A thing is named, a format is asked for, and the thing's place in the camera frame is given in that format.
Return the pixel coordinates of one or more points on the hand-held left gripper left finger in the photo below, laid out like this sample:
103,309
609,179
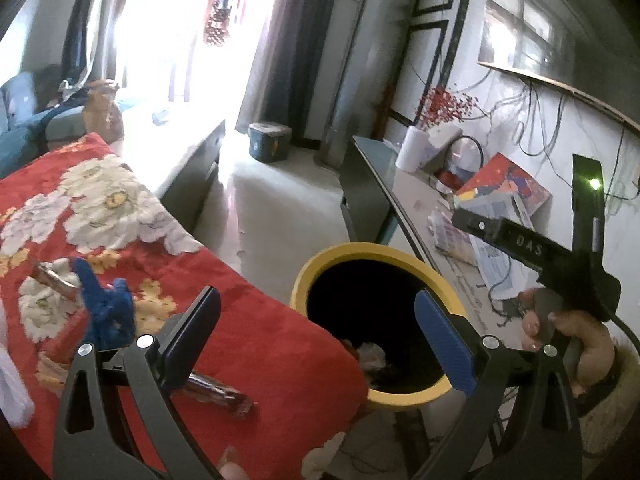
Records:
192,330

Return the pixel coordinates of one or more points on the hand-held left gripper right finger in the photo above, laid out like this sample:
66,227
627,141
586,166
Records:
445,340

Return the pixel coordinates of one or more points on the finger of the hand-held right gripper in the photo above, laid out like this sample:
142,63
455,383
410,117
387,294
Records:
477,225

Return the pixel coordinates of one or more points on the dark brown snack wrapper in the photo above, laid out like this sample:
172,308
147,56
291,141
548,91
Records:
217,391

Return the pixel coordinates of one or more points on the yellow trash bin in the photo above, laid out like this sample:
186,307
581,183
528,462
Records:
310,280

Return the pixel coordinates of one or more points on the person's right forearm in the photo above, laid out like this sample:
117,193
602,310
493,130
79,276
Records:
607,410

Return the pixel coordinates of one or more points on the person's right hand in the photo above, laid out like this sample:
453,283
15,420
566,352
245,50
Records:
590,345

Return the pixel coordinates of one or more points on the person's left hand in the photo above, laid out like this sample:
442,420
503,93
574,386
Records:
231,462

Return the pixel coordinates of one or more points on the colourful packet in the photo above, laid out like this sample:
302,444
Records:
450,237

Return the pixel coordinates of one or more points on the printed paper sheets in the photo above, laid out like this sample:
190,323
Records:
500,265

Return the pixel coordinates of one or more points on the red book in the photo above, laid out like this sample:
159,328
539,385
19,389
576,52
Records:
510,185

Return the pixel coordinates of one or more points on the red floral blanket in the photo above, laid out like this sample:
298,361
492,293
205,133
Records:
250,320

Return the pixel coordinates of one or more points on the white round device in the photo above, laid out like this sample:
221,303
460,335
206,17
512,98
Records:
465,160

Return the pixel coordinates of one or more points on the crumpled white paper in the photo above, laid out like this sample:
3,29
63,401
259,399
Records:
372,355

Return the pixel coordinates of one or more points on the white box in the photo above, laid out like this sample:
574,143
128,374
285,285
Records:
442,142

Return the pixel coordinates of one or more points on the white paper towel roll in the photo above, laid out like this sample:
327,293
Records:
412,150

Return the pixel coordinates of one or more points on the glass-topped television cabinet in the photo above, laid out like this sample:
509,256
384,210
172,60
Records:
370,190

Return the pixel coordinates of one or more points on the red berry branches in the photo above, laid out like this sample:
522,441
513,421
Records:
445,105

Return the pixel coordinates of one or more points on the silver brown wrapper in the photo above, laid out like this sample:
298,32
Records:
55,278

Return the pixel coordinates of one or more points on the glossy coffee table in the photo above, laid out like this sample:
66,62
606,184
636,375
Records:
190,170

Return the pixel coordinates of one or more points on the white pleated paper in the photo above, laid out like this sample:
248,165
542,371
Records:
11,380

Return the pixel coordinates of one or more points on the grey standing air conditioner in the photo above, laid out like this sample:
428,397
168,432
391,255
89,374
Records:
370,60

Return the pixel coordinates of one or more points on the blue storage box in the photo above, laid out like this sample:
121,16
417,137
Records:
270,142

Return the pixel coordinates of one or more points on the brown paper bag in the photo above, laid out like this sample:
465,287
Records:
102,110

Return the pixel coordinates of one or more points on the grey curtain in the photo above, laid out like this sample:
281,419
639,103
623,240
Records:
295,50

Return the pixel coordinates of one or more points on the hanging clothes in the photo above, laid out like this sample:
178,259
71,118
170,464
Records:
222,15

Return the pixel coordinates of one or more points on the blue curtain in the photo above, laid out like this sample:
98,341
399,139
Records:
85,25

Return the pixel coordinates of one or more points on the brown balcony door frame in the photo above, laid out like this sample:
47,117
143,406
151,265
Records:
180,80

